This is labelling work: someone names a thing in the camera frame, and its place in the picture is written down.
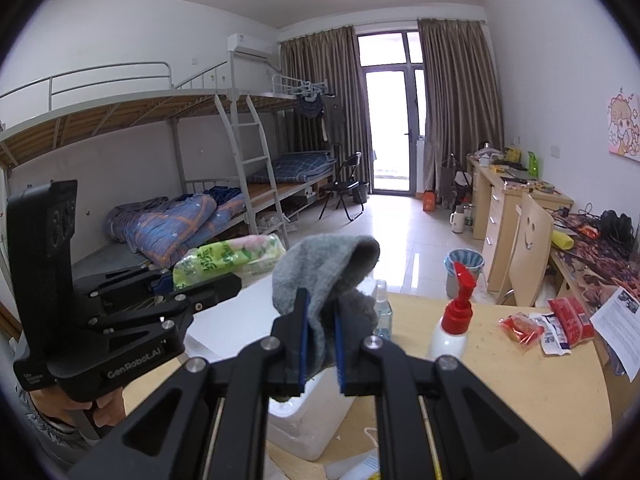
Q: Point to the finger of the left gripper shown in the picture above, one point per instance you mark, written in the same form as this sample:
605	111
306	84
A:
132	288
166	322

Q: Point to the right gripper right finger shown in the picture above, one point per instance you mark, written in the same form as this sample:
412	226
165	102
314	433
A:
357	354

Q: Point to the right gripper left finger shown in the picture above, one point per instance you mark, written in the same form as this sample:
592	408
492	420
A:
288	372

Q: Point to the green tissue pack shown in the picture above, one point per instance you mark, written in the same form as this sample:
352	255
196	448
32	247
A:
249	257

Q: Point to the grey fuzzy sock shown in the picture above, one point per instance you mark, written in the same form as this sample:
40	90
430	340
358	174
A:
329	267

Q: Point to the blue plaid quilt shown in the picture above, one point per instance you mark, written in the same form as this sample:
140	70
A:
164	229

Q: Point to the white foam box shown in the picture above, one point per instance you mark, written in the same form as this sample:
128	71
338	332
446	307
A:
235	337

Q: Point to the blue spray bottle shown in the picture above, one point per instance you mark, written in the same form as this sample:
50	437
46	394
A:
383	311

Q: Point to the red pump lotion bottle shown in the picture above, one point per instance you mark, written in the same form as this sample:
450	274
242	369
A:
450	335

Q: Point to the metal bunk bed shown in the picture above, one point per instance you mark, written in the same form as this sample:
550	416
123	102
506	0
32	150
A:
128	132

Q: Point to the red snack packet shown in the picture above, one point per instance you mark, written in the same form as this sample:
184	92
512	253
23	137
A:
521	329

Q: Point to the white thermos kettle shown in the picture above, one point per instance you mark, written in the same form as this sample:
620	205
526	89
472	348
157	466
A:
457	219

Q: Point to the black folding chair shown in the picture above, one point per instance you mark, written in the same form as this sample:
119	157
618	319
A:
345	183

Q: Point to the white red wrapper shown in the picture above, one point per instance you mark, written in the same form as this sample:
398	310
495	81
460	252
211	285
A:
553	341

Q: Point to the wooden smiley chair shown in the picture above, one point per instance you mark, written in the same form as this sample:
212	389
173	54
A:
529	256

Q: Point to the wooden desk with drawers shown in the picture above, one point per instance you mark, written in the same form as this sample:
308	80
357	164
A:
496	219

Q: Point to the large red snack bag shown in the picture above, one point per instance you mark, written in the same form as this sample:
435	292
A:
573	319

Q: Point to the white air conditioner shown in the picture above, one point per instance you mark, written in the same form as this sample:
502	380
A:
248	45

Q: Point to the white paper sheet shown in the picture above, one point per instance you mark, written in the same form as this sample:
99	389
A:
617	322

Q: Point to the right brown curtain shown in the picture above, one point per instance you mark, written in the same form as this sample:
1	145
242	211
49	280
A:
463	104

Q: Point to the brown curtain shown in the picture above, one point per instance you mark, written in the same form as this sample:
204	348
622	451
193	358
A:
336	117
463	104

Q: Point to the left brown curtain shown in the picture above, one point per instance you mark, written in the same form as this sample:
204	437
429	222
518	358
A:
336	117

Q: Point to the black headphones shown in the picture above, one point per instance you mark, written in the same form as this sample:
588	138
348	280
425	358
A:
616	228

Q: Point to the glass balcony door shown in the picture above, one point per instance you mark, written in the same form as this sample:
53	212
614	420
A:
393	70

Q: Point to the cartoon wall picture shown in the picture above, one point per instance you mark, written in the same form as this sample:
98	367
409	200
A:
623	125

